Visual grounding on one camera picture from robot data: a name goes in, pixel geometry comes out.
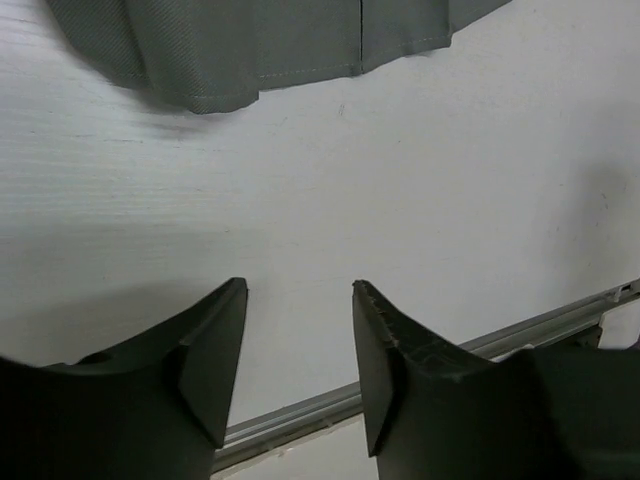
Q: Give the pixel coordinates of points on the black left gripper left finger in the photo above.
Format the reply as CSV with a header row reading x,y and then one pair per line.
x,y
155,406

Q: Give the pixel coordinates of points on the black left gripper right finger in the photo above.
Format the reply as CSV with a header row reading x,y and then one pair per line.
x,y
450,410

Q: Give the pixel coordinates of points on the grey pleated skirt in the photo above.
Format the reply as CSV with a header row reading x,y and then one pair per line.
x,y
212,57

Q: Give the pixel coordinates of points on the aluminium table edge rail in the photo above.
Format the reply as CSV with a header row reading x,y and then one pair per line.
x,y
400,380

